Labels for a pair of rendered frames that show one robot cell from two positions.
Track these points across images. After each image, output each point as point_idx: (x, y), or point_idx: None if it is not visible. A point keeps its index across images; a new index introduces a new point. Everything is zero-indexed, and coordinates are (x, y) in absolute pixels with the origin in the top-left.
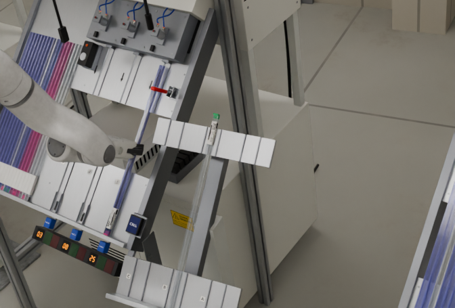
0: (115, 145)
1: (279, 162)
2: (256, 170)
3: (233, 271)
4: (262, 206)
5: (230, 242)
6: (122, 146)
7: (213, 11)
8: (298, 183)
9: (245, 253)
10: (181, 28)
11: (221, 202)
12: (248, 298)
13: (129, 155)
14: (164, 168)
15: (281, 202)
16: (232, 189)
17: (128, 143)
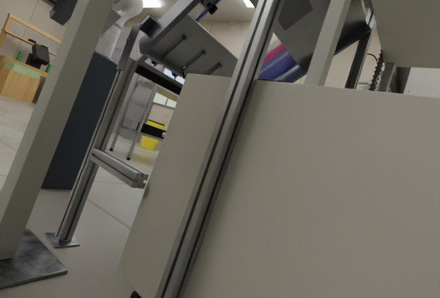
0: None
1: (327, 153)
2: (247, 73)
3: (161, 206)
4: (245, 185)
5: (181, 159)
6: None
7: None
8: (365, 292)
9: (184, 213)
10: None
11: (203, 88)
12: (147, 294)
13: None
14: None
15: (287, 248)
16: (222, 90)
17: None
